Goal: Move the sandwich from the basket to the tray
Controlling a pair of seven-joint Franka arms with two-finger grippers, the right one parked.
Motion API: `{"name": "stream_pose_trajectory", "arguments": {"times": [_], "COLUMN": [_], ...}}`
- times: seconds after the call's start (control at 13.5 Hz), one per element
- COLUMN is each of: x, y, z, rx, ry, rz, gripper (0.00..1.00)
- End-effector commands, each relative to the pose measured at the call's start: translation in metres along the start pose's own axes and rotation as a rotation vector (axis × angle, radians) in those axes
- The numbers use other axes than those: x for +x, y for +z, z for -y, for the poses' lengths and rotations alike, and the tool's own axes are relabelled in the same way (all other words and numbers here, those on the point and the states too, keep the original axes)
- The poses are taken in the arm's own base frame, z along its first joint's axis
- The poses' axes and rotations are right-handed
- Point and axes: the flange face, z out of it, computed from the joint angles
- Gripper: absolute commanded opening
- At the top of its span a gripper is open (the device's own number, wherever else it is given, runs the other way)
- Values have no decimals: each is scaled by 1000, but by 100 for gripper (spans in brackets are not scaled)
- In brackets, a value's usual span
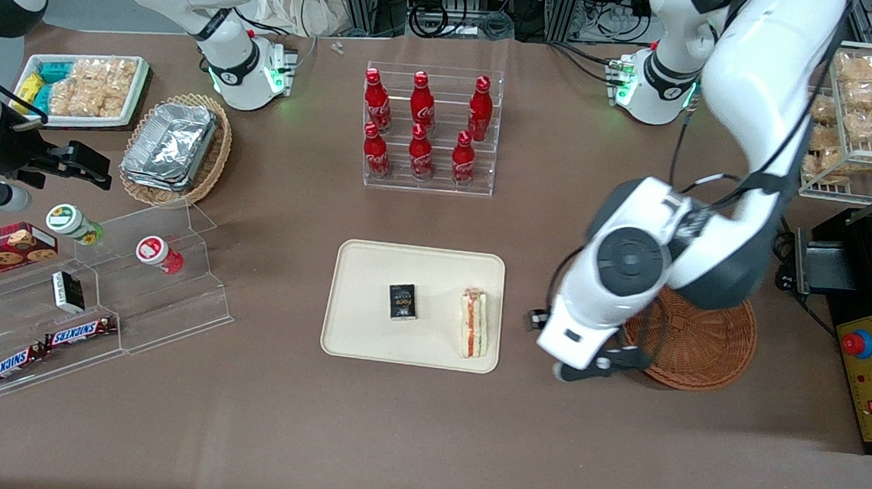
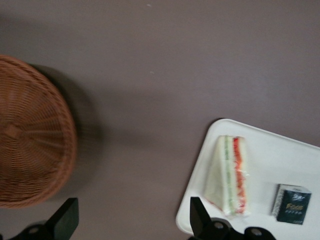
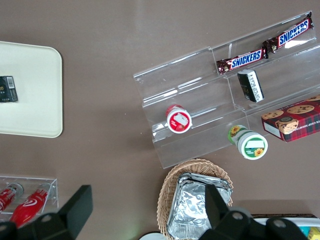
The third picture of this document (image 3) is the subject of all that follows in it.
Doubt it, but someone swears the red plaid cookie box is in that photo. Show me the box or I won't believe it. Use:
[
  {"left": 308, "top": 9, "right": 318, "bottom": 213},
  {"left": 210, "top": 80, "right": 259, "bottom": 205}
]
[{"left": 260, "top": 94, "right": 320, "bottom": 143}]

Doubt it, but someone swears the white rectangular snack tray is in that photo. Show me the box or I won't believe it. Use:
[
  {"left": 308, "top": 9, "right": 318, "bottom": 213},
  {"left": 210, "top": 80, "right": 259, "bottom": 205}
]
[{"left": 250, "top": 213, "right": 320, "bottom": 240}]

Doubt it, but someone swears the aluminium foil tray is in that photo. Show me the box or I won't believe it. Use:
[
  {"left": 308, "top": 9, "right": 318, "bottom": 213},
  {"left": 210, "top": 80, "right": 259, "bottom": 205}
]
[
  {"left": 177, "top": 171, "right": 234, "bottom": 199},
  {"left": 167, "top": 177, "right": 232, "bottom": 237}
]

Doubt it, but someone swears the light oval wicker basket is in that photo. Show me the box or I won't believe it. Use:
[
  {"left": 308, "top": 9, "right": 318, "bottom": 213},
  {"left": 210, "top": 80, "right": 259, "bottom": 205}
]
[{"left": 156, "top": 158, "right": 235, "bottom": 239}]

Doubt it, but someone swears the clear acrylic bottle rack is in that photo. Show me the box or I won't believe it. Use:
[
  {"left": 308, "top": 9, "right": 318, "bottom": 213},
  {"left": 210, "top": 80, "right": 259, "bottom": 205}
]
[{"left": 0, "top": 175, "right": 60, "bottom": 219}]

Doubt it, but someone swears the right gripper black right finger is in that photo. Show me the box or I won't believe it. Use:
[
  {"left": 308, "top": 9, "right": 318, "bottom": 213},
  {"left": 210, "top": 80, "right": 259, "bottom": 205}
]
[{"left": 199, "top": 183, "right": 309, "bottom": 240}]

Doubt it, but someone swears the red Coca-Cola bottle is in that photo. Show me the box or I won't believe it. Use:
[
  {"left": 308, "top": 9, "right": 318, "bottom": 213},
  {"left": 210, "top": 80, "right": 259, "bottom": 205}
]
[
  {"left": 9, "top": 183, "right": 53, "bottom": 228},
  {"left": 0, "top": 183, "right": 25, "bottom": 214}
]

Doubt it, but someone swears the black box with white side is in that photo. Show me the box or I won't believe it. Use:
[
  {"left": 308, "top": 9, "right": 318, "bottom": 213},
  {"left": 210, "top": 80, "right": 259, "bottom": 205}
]
[{"left": 236, "top": 69, "right": 265, "bottom": 103}]

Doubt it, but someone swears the red strawberry lidded cup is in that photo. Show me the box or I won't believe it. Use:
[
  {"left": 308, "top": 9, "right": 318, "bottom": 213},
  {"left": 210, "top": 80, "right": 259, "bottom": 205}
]
[{"left": 165, "top": 104, "right": 194, "bottom": 134}]

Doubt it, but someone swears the yellow snack packet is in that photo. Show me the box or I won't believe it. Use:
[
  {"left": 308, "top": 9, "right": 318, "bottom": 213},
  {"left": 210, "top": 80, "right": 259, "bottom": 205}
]
[{"left": 307, "top": 226, "right": 320, "bottom": 240}]

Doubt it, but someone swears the cream plastic tray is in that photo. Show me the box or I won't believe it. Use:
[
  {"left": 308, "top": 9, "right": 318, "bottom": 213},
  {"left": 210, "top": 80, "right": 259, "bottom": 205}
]
[{"left": 0, "top": 40, "right": 63, "bottom": 139}]

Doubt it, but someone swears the green sunflower lidded cup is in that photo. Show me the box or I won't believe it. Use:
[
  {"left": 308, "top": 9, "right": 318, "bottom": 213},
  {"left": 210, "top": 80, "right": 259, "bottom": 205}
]
[{"left": 226, "top": 124, "right": 269, "bottom": 160}]

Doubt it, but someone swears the small black box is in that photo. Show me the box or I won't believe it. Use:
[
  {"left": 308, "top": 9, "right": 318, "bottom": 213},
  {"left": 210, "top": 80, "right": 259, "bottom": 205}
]
[{"left": 0, "top": 75, "right": 19, "bottom": 104}]

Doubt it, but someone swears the teal snack packet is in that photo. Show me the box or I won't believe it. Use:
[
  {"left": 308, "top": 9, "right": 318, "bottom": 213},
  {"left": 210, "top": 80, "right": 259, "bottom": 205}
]
[{"left": 298, "top": 225, "right": 312, "bottom": 237}]

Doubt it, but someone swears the clear acrylic stepped stand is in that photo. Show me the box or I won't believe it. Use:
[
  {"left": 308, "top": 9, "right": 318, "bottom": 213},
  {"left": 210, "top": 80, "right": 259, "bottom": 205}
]
[
  {"left": 211, "top": 10, "right": 320, "bottom": 142},
  {"left": 132, "top": 45, "right": 249, "bottom": 170}
]

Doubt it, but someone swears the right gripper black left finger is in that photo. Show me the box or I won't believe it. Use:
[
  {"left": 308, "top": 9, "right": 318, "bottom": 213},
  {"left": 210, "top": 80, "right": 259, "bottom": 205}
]
[{"left": 0, "top": 184, "right": 94, "bottom": 240}]

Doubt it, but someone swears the Snickers bar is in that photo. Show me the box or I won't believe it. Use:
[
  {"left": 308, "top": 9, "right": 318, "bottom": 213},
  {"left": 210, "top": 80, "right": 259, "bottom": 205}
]
[
  {"left": 262, "top": 13, "right": 314, "bottom": 54},
  {"left": 215, "top": 48, "right": 270, "bottom": 76}
]

